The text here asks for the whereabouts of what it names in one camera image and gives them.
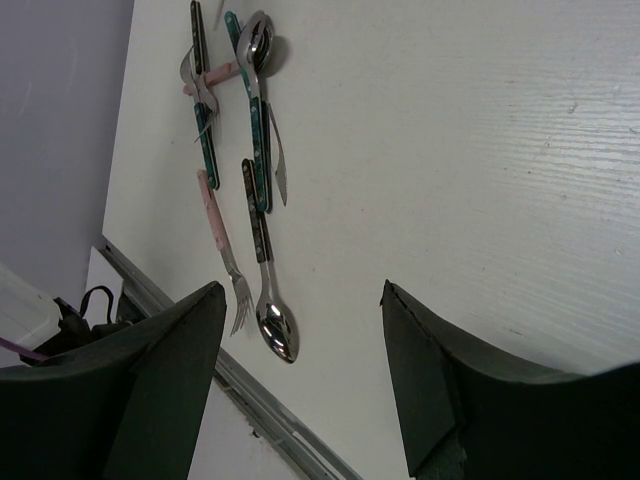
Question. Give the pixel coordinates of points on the teal handled spoon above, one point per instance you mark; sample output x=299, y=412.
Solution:
x=254, y=92

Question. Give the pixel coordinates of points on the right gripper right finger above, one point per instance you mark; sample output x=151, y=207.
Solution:
x=469, y=410

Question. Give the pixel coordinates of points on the pink handled spoon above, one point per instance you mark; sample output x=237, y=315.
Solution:
x=220, y=72

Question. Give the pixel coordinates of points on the black handled fork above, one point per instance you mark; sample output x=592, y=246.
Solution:
x=200, y=62

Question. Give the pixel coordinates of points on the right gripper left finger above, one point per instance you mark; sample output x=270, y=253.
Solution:
x=128, y=406

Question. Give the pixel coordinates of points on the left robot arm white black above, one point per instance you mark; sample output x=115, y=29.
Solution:
x=29, y=317

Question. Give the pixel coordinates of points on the teal handled knife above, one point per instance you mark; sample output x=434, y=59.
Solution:
x=270, y=131

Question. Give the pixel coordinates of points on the teal handled fork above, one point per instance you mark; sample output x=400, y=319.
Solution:
x=207, y=145

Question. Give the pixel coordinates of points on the pink handled fork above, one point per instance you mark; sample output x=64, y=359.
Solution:
x=238, y=281

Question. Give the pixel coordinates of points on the black handled spoon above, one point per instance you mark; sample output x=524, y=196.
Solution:
x=275, y=322

